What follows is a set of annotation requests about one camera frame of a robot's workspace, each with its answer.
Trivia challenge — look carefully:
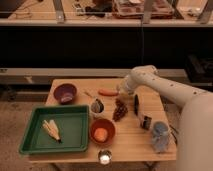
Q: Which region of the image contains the green plastic tray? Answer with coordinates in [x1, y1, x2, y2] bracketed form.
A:
[19, 105, 89, 155]

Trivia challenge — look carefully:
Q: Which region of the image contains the orange fruit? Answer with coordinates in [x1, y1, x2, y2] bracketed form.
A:
[94, 128, 108, 142]

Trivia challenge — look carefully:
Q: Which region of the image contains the brown grape bunch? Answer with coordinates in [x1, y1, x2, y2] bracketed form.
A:
[113, 99, 128, 122]

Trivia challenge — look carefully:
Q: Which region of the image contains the orange carrot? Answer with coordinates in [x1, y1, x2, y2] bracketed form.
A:
[98, 89, 118, 97]

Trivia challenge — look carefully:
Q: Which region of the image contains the orange bowl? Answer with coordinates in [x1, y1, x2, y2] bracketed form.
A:
[90, 119, 115, 146]

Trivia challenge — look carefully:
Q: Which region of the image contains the small dark box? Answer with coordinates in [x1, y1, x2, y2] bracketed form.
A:
[140, 116, 152, 130]

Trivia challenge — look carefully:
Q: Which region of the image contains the corn cob with husk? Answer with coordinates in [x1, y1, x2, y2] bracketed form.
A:
[42, 120, 61, 143]

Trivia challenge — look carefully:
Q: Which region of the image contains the clear plastic jar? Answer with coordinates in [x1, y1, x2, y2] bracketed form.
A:
[151, 121, 170, 153]

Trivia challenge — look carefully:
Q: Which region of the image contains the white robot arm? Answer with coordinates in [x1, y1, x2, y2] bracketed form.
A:
[119, 65, 213, 171]

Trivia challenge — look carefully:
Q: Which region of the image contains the purple bowl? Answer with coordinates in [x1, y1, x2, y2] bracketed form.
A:
[53, 83, 77, 104]

